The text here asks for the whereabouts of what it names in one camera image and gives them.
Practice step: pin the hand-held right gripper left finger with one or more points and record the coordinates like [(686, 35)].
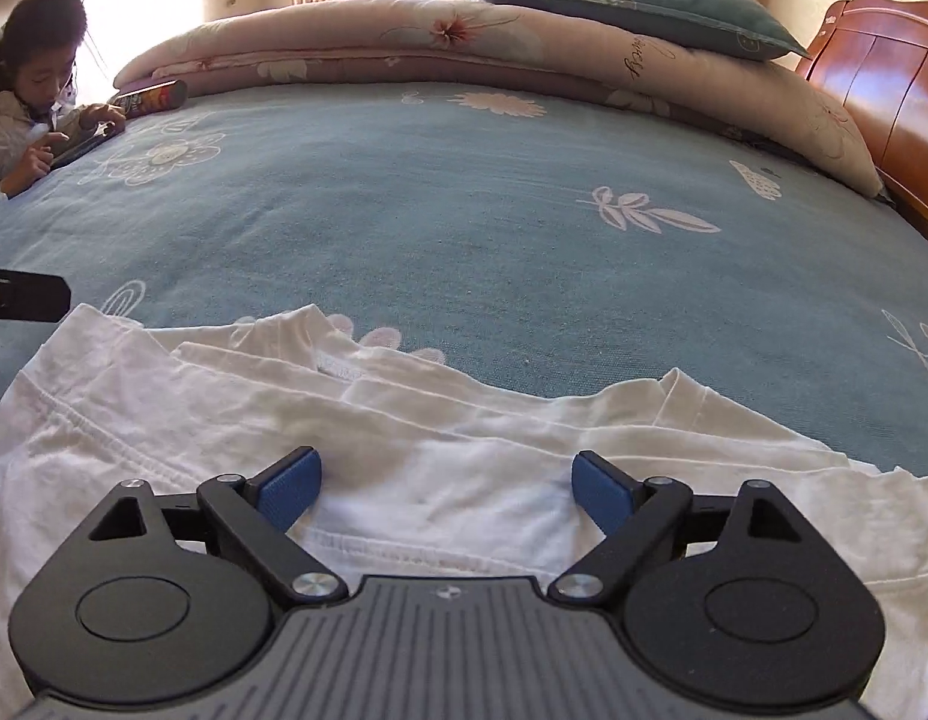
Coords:
[(291, 491)]

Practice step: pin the green pillow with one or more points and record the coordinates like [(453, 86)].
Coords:
[(629, 4)]

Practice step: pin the pink floral quilt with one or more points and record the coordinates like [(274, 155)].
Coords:
[(509, 45)]

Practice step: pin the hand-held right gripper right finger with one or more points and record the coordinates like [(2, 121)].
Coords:
[(603, 495)]

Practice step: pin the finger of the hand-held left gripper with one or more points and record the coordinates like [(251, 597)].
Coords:
[(29, 296)]

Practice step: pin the wooden headboard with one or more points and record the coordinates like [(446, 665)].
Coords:
[(892, 90)]

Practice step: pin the white printed t-shirt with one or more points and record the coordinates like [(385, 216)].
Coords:
[(209, 420)]

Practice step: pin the red chips can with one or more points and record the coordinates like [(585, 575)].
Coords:
[(149, 99)]

